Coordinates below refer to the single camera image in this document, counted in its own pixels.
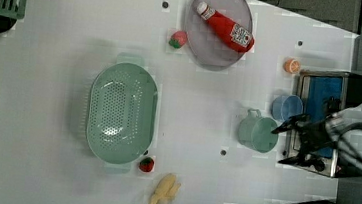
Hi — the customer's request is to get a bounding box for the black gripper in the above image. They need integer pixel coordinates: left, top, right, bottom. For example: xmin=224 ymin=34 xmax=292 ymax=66
xmin=272 ymin=114 xmax=333 ymax=170

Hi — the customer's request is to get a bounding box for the green mug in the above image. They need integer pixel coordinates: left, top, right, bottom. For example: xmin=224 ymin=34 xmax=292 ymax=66
xmin=237 ymin=109 xmax=278 ymax=153

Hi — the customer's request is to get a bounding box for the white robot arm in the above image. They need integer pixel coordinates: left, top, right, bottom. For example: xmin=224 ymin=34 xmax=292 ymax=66
xmin=274 ymin=100 xmax=362 ymax=178

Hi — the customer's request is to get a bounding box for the blue cup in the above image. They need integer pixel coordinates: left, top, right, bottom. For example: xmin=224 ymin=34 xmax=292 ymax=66
xmin=271 ymin=95 xmax=303 ymax=122

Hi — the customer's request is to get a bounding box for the silver toaster oven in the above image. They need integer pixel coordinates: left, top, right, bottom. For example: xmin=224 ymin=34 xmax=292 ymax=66
xmin=296 ymin=70 xmax=362 ymax=178

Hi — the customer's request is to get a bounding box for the orange slice toy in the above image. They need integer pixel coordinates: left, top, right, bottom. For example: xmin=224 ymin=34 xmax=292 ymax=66
xmin=284 ymin=58 xmax=301 ymax=74

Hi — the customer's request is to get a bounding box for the red ketchup bottle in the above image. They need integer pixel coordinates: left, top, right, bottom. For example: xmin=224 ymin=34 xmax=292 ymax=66
xmin=196 ymin=1 xmax=255 ymax=54

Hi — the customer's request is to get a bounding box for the grey plate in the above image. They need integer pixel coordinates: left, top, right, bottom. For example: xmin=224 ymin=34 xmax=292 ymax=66
xmin=184 ymin=0 xmax=253 ymax=67

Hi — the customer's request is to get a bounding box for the yellow toy banana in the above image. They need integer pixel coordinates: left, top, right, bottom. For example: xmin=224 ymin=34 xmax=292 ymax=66
xmin=148 ymin=173 xmax=181 ymax=204

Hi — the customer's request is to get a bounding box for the red toy strawberry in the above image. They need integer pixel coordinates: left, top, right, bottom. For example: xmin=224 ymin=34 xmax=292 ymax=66
xmin=139 ymin=157 xmax=155 ymax=173

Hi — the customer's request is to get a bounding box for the pink toy strawberry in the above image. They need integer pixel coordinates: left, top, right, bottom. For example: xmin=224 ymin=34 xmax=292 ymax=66
xmin=169 ymin=31 xmax=188 ymax=49

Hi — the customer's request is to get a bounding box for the green colander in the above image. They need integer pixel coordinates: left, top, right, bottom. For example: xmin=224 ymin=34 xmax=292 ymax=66
xmin=85 ymin=52 xmax=159 ymax=174

